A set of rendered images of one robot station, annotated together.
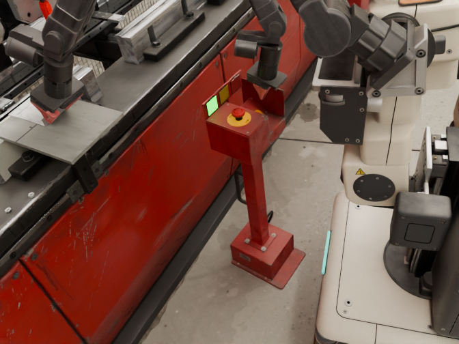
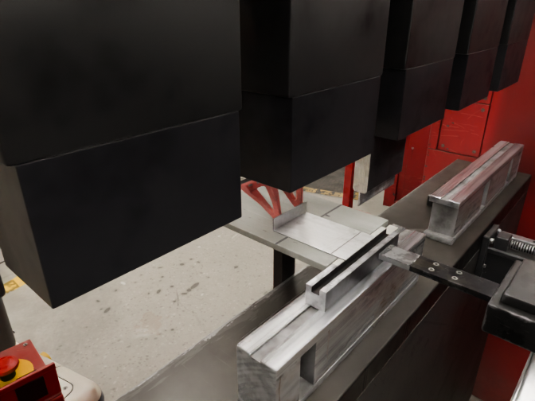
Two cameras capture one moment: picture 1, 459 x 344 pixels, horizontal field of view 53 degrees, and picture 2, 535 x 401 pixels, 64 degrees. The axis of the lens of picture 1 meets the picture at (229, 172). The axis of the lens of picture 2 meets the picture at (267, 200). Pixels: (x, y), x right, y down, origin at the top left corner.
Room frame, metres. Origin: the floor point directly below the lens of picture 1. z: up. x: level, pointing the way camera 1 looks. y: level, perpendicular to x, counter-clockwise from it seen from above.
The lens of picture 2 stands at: (1.53, 0.40, 1.32)
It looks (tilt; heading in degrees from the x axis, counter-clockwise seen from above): 25 degrees down; 185
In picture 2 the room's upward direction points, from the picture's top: straight up
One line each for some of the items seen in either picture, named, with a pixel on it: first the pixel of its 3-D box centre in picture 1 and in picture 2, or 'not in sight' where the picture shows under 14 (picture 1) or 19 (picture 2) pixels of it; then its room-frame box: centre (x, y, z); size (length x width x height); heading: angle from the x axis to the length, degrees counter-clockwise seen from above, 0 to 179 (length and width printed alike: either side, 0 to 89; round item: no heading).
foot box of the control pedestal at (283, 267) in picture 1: (268, 250); not in sight; (1.09, -0.10, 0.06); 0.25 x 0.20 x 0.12; 48
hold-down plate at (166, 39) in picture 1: (175, 34); not in sight; (1.43, 0.10, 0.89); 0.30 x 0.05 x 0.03; 144
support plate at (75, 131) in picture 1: (57, 123); (290, 217); (0.89, 0.38, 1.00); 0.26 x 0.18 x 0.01; 54
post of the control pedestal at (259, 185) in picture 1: (255, 194); not in sight; (1.11, -0.08, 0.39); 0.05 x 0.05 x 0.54; 48
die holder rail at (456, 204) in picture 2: not in sight; (479, 184); (0.53, 0.82, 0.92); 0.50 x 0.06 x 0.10; 144
